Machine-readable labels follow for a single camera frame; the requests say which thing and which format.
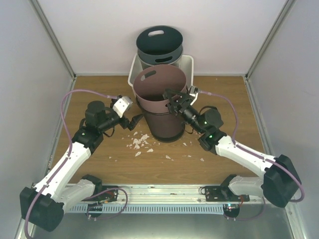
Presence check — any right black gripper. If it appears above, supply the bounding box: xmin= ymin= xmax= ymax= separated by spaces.
xmin=163 ymin=89 xmax=205 ymax=135

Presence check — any mauve plastic bin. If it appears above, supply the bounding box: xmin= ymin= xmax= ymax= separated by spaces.
xmin=133 ymin=64 xmax=186 ymax=114

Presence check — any black mesh wastebasket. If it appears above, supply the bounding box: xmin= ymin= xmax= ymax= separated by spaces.
xmin=136 ymin=98 xmax=185 ymax=143

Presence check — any dark grey plastic bin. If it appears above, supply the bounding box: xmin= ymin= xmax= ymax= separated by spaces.
xmin=136 ymin=25 xmax=183 ymax=65

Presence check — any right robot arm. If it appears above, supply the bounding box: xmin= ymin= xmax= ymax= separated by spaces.
xmin=163 ymin=86 xmax=305 ymax=208

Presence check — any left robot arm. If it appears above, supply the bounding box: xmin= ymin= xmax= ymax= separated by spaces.
xmin=19 ymin=96 xmax=142 ymax=232

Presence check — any white plastic tub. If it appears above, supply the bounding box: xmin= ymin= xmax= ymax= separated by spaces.
xmin=128 ymin=54 xmax=194 ymax=88

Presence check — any silver mesh wastebasket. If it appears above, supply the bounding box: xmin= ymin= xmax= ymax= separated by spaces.
xmin=137 ymin=47 xmax=183 ymax=70

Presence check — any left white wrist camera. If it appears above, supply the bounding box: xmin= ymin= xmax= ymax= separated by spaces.
xmin=112 ymin=96 xmax=133 ymax=118

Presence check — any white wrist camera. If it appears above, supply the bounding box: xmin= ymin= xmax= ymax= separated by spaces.
xmin=188 ymin=86 xmax=199 ymax=105
xmin=112 ymin=96 xmax=133 ymax=118

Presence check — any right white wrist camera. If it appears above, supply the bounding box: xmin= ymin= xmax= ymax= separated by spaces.
xmin=188 ymin=86 xmax=199 ymax=105

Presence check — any aluminium rail frame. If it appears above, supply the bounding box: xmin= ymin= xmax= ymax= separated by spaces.
xmin=27 ymin=183 xmax=297 ymax=205

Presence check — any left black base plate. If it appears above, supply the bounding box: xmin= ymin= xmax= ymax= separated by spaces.
xmin=83 ymin=188 xmax=118 ymax=202

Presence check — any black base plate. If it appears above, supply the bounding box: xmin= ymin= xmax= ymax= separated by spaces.
xmin=199 ymin=186 xmax=250 ymax=203
xmin=83 ymin=188 xmax=118 ymax=202

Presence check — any grey slotted cable duct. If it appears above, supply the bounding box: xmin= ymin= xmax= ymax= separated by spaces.
xmin=64 ymin=204 xmax=224 ymax=215

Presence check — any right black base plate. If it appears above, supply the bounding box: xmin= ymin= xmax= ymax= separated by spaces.
xmin=199 ymin=186 xmax=250 ymax=203

